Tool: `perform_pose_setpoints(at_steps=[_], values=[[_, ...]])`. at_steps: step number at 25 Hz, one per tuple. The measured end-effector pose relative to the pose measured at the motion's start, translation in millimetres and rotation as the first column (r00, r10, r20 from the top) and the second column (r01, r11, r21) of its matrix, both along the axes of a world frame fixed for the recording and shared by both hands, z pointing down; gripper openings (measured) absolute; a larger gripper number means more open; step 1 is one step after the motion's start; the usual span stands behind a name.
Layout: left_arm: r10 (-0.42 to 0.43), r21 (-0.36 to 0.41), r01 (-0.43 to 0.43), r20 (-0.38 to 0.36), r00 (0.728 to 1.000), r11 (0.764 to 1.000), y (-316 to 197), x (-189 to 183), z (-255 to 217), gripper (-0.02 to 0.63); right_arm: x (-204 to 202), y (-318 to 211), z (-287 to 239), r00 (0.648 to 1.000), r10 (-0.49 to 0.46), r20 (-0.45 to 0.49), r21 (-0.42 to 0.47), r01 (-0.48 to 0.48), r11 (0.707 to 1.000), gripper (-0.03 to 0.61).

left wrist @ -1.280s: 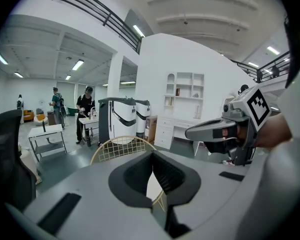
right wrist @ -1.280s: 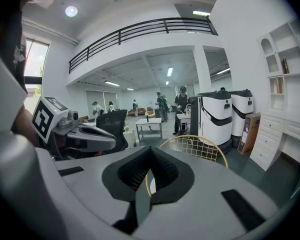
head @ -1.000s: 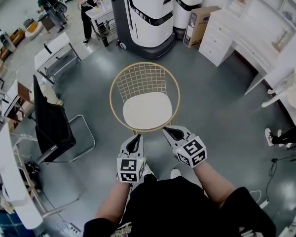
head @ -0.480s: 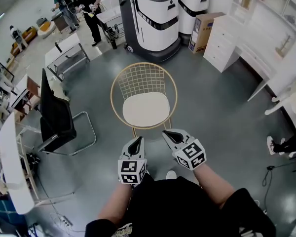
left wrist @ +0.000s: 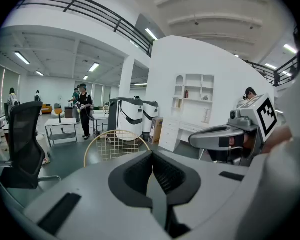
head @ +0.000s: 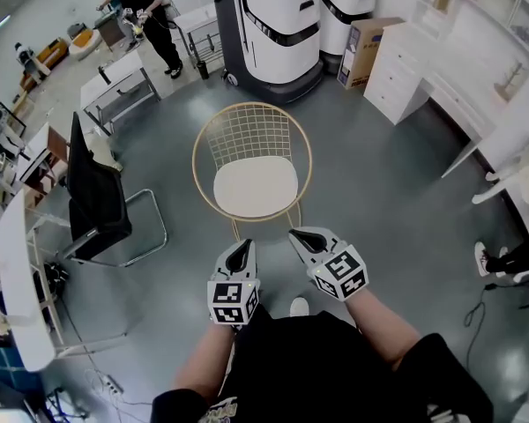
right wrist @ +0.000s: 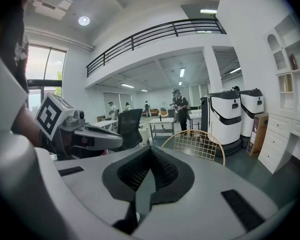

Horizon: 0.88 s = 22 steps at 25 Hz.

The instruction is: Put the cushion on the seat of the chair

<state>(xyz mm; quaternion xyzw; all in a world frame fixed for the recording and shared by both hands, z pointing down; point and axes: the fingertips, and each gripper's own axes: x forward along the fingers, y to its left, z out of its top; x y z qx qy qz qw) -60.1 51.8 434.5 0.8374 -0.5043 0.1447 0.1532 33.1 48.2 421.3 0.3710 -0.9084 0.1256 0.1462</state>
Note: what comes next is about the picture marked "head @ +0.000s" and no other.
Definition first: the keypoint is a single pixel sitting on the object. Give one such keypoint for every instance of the wooden jewellery tree stand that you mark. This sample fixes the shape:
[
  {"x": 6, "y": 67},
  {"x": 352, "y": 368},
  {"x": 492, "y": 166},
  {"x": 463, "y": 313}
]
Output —
[{"x": 509, "y": 84}]

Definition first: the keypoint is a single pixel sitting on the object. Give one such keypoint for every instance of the white power strip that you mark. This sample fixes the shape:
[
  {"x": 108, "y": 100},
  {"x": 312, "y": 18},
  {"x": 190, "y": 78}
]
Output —
[{"x": 113, "y": 385}]

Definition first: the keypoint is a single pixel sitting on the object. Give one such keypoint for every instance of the tall cardboard box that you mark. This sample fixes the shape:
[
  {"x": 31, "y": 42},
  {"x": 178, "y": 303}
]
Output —
[{"x": 361, "y": 55}]

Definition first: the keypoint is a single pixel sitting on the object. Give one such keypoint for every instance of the white cushion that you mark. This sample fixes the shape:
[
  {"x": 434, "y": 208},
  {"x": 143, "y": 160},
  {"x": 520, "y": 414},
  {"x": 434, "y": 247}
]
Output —
[{"x": 255, "y": 187}]

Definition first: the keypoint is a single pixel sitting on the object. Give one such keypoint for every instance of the cream rounded container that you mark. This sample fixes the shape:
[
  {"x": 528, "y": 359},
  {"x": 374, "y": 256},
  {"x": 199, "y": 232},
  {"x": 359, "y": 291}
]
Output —
[{"x": 106, "y": 154}]

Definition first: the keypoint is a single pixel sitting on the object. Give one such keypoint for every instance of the white curved desk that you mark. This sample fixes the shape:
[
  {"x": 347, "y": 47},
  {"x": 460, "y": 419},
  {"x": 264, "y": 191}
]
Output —
[{"x": 20, "y": 280}]

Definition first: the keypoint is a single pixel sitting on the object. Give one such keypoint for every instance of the white and black service robot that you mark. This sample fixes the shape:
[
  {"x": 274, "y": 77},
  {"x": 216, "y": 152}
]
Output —
[
  {"x": 282, "y": 24},
  {"x": 344, "y": 20}
]

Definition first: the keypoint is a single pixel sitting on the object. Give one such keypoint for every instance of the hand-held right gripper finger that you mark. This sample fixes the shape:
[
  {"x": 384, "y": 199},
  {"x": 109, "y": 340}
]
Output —
[
  {"x": 307, "y": 259},
  {"x": 330, "y": 238}
]

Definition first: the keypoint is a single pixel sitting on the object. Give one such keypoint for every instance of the white drawer cabinet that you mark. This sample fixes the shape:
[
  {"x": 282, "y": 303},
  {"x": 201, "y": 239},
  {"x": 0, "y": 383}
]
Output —
[{"x": 394, "y": 77}]

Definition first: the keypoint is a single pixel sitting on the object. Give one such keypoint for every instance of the person's white right shoe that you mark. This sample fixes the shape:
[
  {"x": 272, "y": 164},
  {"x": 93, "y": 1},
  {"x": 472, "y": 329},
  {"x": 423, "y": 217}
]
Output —
[{"x": 299, "y": 306}]

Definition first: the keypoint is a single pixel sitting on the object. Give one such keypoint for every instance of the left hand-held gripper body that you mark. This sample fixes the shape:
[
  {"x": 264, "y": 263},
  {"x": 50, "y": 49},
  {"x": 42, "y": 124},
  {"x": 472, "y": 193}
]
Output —
[{"x": 233, "y": 298}]

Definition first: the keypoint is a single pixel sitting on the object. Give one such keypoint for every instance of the person's black shirt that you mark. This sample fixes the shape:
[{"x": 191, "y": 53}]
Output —
[{"x": 313, "y": 368}]

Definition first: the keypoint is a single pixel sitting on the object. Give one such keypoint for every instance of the white metal cart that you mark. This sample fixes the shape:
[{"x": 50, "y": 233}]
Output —
[{"x": 198, "y": 29}]

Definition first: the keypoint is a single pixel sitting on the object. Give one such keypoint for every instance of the brown desk with white panel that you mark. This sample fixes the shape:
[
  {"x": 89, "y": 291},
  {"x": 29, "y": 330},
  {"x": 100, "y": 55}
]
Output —
[{"x": 44, "y": 157}]

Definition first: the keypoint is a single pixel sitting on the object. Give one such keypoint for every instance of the orange box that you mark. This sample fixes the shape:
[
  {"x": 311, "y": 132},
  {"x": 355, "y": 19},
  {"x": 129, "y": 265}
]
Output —
[{"x": 52, "y": 54}]

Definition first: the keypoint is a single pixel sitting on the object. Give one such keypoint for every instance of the person's left forearm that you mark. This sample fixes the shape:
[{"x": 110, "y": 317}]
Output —
[{"x": 203, "y": 364}]

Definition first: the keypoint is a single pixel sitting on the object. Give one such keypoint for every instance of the small brown table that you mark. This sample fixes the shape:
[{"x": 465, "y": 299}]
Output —
[{"x": 110, "y": 28}]

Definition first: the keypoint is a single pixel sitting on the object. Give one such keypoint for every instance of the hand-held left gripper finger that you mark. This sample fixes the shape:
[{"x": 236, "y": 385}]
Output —
[
  {"x": 222, "y": 260},
  {"x": 252, "y": 260}
]

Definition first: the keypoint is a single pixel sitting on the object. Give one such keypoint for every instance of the white square table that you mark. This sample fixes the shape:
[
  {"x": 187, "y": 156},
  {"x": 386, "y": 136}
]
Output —
[{"x": 114, "y": 82}]

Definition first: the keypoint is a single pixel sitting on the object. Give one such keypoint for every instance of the person's right forearm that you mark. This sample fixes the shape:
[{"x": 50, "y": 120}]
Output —
[{"x": 381, "y": 324}]

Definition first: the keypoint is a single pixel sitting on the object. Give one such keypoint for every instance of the black chair with chrome frame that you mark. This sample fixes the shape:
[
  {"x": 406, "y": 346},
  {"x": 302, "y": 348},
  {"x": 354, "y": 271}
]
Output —
[{"x": 97, "y": 201}]

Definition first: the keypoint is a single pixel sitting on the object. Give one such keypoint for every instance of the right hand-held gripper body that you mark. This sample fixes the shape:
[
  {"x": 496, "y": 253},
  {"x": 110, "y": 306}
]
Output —
[{"x": 341, "y": 273}]

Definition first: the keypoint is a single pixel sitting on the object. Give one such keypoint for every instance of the white shelf unit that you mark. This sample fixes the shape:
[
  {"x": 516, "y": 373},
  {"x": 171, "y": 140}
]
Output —
[{"x": 489, "y": 11}]

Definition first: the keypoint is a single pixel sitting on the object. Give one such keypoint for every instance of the black bottle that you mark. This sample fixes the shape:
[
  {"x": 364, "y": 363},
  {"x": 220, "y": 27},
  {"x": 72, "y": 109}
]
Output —
[
  {"x": 203, "y": 69},
  {"x": 104, "y": 74}
]

